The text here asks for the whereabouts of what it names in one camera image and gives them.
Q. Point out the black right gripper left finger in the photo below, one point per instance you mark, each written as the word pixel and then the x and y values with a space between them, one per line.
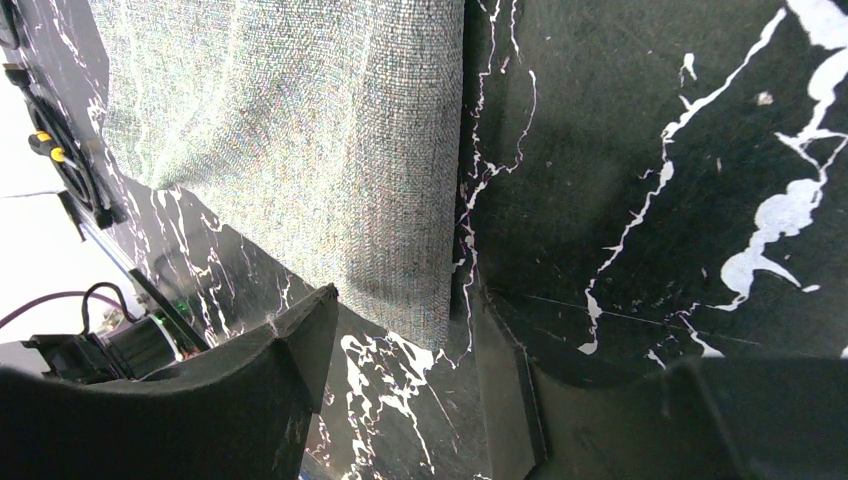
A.
pixel 241 410

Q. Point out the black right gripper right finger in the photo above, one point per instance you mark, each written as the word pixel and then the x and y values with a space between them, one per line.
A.
pixel 568 416

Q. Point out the grey fabric napkin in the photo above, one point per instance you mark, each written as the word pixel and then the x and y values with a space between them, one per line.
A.
pixel 326 132

